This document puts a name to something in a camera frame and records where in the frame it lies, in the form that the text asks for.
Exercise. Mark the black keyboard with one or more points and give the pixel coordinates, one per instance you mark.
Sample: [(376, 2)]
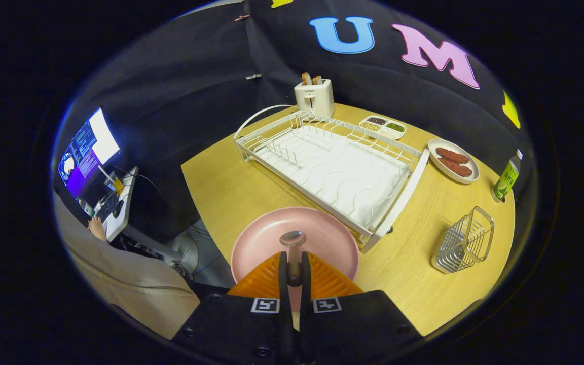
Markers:
[(107, 205)]

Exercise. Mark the white plate with sausages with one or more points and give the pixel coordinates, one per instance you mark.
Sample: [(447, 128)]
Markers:
[(451, 175)]

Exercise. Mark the cup with orange drink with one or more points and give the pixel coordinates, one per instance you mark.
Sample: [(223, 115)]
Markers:
[(115, 183)]

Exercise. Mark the black computer mouse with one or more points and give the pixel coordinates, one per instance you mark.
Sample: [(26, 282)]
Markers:
[(118, 209)]

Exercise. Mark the black backdrop cloth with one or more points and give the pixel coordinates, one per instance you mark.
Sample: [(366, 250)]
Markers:
[(195, 76)]

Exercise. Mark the white side desk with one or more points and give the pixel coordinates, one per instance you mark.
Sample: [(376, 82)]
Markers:
[(129, 197)]

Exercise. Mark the brown sausage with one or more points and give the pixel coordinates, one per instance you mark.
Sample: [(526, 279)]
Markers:
[(455, 168), (451, 155)]

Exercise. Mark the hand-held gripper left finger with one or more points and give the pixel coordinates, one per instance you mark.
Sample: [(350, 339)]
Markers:
[(284, 304)]

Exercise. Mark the computer monitor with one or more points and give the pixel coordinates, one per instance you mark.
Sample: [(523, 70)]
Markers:
[(86, 152)]

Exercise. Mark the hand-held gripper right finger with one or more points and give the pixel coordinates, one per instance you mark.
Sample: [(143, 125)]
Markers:
[(305, 304)]

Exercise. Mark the white compartment condiment tray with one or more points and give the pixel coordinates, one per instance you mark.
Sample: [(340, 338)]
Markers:
[(382, 128)]

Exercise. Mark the pink plate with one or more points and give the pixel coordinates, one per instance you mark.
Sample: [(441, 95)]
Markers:
[(261, 238)]

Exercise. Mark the green drink bottle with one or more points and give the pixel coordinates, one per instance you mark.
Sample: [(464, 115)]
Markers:
[(506, 180)]

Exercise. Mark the white toaster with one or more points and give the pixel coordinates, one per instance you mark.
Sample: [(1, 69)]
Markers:
[(315, 99)]

